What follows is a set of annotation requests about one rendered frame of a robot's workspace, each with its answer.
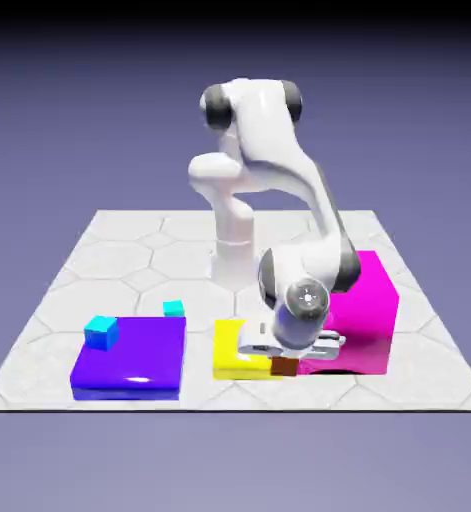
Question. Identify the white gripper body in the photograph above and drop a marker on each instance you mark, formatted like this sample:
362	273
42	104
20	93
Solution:
255	338

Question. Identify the small brown cube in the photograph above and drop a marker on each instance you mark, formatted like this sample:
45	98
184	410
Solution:
284	366

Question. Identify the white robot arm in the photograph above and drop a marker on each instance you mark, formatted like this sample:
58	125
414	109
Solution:
267	132

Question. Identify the small cyan cube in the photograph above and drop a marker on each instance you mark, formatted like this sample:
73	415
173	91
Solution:
101	332
173	308

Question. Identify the large yellow box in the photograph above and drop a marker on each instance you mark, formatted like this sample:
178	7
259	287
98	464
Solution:
227	348

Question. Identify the large magenta box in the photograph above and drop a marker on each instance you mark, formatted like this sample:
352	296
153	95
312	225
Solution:
363	320

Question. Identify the large purple box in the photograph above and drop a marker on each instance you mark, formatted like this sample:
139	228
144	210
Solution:
139	352

